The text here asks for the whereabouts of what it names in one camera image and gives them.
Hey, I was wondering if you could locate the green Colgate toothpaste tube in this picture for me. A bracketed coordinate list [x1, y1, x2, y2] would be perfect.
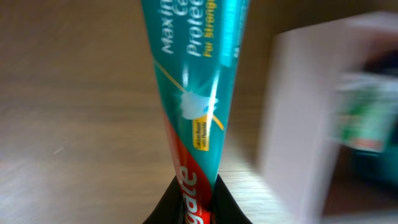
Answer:
[142, 0, 249, 224]

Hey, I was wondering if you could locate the teal Listerine mouthwash bottle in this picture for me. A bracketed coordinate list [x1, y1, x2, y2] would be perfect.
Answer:
[352, 124, 397, 190]

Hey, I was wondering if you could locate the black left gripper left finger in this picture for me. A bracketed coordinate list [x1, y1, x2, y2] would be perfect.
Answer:
[143, 176, 184, 224]

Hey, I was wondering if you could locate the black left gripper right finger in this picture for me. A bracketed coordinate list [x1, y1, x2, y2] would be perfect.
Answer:
[211, 175, 252, 224]

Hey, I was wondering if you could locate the green white packet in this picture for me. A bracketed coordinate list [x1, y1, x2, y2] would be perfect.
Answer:
[334, 72, 397, 153]

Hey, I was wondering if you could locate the white square cardboard box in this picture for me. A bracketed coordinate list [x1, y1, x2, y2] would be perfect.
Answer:
[259, 11, 397, 223]

